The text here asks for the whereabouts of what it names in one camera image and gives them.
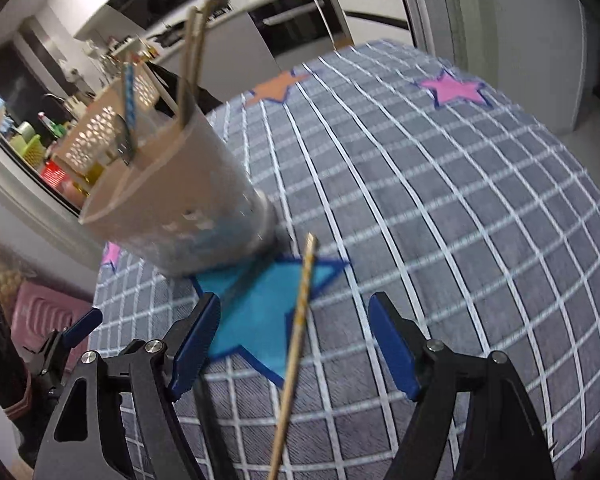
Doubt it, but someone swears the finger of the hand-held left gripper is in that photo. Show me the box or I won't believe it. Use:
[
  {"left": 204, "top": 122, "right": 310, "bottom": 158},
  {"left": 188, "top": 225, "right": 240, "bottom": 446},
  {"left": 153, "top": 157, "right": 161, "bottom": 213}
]
[{"left": 25, "top": 308, "right": 103, "bottom": 376}]

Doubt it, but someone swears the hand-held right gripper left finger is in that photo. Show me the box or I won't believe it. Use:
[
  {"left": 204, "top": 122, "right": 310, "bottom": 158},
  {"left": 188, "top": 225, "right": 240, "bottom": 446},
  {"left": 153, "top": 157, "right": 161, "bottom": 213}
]
[{"left": 32, "top": 292, "right": 222, "bottom": 480}]

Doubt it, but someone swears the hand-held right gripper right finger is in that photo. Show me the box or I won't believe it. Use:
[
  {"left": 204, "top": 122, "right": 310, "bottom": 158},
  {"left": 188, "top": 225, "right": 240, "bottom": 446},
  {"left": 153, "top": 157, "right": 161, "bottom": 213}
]
[{"left": 369, "top": 291, "right": 556, "bottom": 480}]

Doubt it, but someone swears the beige plastic utensil holder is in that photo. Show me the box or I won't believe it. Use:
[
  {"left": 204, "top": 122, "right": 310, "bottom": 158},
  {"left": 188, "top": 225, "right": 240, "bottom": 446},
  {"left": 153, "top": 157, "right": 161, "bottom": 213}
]
[{"left": 77, "top": 102, "right": 281, "bottom": 281}]

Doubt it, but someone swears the blue patterned chopstick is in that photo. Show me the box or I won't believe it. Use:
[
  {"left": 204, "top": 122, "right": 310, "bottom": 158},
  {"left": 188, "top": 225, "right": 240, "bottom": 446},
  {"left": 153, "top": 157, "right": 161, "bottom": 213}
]
[
  {"left": 121, "top": 60, "right": 138, "bottom": 128},
  {"left": 111, "top": 112, "right": 135, "bottom": 167}
]

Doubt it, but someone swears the pink plastic stool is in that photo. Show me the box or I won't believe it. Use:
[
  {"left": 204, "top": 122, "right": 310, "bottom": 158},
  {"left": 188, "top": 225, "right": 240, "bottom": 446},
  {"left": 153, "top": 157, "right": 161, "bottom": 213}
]
[{"left": 2, "top": 280, "right": 93, "bottom": 426}]

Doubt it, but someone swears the beige textured cloth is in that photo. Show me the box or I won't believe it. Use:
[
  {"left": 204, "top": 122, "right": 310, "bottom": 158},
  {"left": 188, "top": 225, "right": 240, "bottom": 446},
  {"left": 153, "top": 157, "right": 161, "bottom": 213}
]
[{"left": 0, "top": 232, "right": 36, "bottom": 293}]

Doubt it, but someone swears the black chopstick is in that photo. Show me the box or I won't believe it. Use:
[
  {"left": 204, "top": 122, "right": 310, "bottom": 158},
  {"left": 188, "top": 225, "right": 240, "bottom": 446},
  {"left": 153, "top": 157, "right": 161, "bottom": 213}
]
[
  {"left": 194, "top": 380, "right": 241, "bottom": 480},
  {"left": 215, "top": 252, "right": 286, "bottom": 311}
]

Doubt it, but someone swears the red plastic crate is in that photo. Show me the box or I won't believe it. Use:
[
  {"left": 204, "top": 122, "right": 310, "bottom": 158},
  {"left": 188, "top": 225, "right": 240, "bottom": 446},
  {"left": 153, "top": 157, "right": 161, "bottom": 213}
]
[{"left": 40, "top": 157, "right": 73, "bottom": 184}]

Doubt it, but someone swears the grey checked star tablecloth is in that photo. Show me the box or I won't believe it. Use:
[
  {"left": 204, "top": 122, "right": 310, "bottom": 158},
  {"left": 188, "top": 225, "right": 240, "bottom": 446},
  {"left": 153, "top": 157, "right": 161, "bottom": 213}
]
[{"left": 90, "top": 40, "right": 600, "bottom": 480}]

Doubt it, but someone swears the cream flower-cutout basket cart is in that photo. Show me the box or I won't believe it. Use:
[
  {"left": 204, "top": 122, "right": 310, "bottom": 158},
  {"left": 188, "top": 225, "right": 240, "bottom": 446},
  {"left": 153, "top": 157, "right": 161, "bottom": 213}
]
[{"left": 55, "top": 47, "right": 173, "bottom": 188}]

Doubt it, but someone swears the green plastic basket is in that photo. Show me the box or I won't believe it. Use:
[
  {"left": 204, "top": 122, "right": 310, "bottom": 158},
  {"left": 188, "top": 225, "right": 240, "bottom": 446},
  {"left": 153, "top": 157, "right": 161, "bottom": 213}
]
[{"left": 7, "top": 120, "right": 48, "bottom": 161}]

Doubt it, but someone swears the black hanging cloth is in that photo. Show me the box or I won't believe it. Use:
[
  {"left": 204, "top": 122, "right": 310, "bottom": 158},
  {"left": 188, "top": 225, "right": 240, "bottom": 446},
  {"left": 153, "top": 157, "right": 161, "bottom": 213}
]
[{"left": 140, "top": 62, "right": 226, "bottom": 113}]

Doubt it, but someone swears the black built-in oven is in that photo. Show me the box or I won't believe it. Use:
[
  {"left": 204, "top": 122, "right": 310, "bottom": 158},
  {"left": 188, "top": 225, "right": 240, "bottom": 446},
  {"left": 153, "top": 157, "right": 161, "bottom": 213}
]
[{"left": 250, "top": 0, "right": 341, "bottom": 58}]

